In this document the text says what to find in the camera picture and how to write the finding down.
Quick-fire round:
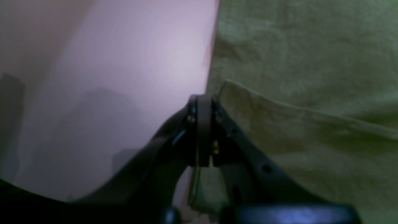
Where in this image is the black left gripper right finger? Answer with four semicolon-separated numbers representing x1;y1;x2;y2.
209;96;362;224

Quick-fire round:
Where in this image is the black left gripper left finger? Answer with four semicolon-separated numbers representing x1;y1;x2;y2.
1;95;204;224

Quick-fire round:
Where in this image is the green t-shirt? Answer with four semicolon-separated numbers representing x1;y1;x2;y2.
207;0;398;224

